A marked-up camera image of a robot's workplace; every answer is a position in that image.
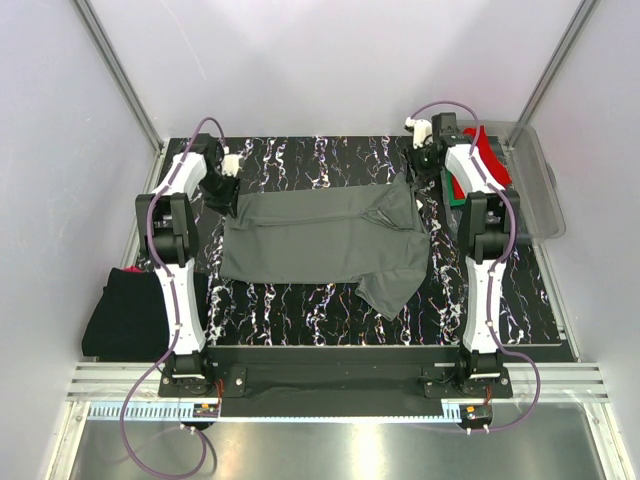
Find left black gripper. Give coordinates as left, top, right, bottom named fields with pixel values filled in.
left=199, top=170, right=242, bottom=217

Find grey t shirt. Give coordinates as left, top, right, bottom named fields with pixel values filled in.
left=220, top=173, right=430, bottom=319

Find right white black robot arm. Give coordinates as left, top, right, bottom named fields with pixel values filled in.
left=405, top=112, right=520, bottom=397

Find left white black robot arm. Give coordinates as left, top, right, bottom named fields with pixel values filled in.
left=135, top=134, right=243, bottom=397

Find green t shirt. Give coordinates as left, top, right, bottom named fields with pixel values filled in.
left=442, top=170, right=466, bottom=208

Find red t shirt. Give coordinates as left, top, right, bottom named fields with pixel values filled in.
left=477, top=126, right=512, bottom=187

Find clear plastic bin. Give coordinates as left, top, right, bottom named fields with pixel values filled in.
left=432, top=112, right=566, bottom=245

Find pink folded t shirt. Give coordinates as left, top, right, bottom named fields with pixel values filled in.
left=122, top=266, right=144, bottom=273

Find black folded t shirt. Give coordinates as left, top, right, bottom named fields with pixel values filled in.
left=81, top=268, right=170, bottom=362

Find left small connector board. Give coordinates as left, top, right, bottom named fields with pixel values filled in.
left=192, top=403, right=220, bottom=418

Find small connector board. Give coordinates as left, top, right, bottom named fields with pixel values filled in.
left=460, top=404, right=493, bottom=433
left=192, top=403, right=220, bottom=418

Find right small connector board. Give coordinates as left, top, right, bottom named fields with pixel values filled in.
left=460, top=404, right=493, bottom=433

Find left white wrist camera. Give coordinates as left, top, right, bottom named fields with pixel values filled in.
left=220, top=153, right=245, bottom=178

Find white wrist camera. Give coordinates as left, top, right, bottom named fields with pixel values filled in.
left=220, top=153, right=245, bottom=178
left=404, top=117, right=433, bottom=149

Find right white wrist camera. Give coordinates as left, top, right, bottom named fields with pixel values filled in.
left=404, top=117, right=433, bottom=149

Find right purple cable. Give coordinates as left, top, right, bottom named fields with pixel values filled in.
left=407, top=101, right=542, bottom=434

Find purple cable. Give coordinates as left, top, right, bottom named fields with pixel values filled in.
left=407, top=101, right=542, bottom=434
left=119, top=117, right=231, bottom=476

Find left aluminium frame post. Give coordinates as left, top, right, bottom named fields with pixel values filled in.
left=73, top=0, right=169, bottom=154

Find aluminium frame post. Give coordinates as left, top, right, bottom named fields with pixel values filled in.
left=73, top=0, right=169, bottom=154
left=516, top=0, right=601, bottom=125

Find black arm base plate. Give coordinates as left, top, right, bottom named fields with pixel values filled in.
left=157, top=344, right=512, bottom=419

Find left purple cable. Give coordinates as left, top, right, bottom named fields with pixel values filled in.
left=119, top=117, right=231, bottom=476

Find right aluminium frame post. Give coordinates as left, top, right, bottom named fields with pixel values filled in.
left=516, top=0, right=601, bottom=125

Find front aluminium rail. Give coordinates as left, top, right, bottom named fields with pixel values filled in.
left=67, top=362, right=609, bottom=404

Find right white cable duct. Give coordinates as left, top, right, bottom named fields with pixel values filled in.
left=441, top=399, right=463, bottom=423

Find white cable duct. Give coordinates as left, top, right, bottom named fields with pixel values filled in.
left=441, top=399, right=463, bottom=423
left=88, top=402, right=217, bottom=422

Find left white cable duct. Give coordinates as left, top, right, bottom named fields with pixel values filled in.
left=88, top=402, right=217, bottom=422

